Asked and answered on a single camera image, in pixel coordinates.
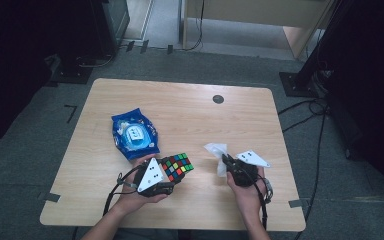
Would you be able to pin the blue wet wipes pack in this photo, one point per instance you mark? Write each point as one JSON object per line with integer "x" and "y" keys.
{"x": 135, "y": 133}

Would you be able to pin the black floor tape strip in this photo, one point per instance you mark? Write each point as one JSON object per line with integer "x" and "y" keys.
{"x": 130, "y": 46}
{"x": 170, "y": 49}
{"x": 144, "y": 46}

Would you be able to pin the light wooden cabinet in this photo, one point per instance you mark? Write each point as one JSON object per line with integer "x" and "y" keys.
{"x": 256, "y": 11}

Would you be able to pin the grey tape piece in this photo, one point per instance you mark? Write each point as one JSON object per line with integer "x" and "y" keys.
{"x": 51, "y": 197}
{"x": 296, "y": 203}

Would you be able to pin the person's left hand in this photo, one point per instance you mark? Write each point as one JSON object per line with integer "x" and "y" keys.
{"x": 131, "y": 201}

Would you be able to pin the black angled floor tape mark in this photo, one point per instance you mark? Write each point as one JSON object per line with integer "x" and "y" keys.
{"x": 70, "y": 111}

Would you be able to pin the black flat stand base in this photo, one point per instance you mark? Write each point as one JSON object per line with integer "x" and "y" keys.
{"x": 70, "y": 75}

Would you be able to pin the multicoloured puzzle cube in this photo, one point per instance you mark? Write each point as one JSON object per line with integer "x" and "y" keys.
{"x": 177, "y": 167}

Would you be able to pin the white wet wipe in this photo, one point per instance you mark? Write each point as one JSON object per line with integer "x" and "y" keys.
{"x": 218, "y": 153}

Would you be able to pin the round dark table grommet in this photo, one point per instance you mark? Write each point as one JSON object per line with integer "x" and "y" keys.
{"x": 218, "y": 99}

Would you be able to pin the person's dark trousers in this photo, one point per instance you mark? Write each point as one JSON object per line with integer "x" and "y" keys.
{"x": 180, "y": 235}

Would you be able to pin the black stand with base plate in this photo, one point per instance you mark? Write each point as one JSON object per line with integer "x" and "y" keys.
{"x": 301, "y": 83}

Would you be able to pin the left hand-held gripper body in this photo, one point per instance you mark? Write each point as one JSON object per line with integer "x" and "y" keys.
{"x": 150, "y": 176}

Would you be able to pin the person's right hand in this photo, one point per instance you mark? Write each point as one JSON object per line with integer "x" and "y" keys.
{"x": 246, "y": 200}

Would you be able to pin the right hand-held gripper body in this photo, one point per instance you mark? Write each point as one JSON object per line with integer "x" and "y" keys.
{"x": 245, "y": 171}

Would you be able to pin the dark glass-front cabinet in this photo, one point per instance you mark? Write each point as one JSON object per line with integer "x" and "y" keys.
{"x": 115, "y": 23}

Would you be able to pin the black curtain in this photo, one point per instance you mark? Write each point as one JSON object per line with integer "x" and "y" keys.
{"x": 373, "y": 83}
{"x": 20, "y": 50}

